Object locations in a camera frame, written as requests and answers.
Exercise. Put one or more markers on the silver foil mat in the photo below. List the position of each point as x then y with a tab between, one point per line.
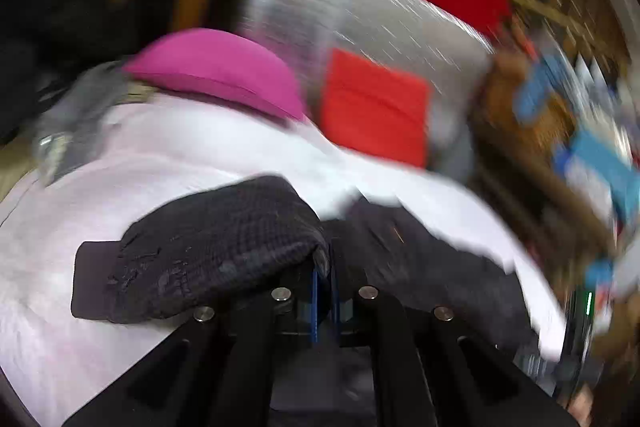
390	22

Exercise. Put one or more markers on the red-orange pillow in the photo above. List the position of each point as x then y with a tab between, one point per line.
375	107

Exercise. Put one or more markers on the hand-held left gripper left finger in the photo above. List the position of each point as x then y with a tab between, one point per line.
314	307

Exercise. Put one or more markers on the dark clothing pile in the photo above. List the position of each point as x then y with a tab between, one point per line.
45	37

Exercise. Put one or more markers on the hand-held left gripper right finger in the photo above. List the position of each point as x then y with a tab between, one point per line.
334	307

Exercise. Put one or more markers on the magenta pillow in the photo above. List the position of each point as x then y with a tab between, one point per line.
220	67

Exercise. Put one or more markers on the white bed sheet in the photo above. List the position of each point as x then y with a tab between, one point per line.
150	167

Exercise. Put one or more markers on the blue printed bedding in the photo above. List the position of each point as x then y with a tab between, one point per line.
600	167

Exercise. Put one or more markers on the dark grey garment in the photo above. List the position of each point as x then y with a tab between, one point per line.
225	237

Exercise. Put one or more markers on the grey patterned cloth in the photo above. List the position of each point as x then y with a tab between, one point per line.
85	107

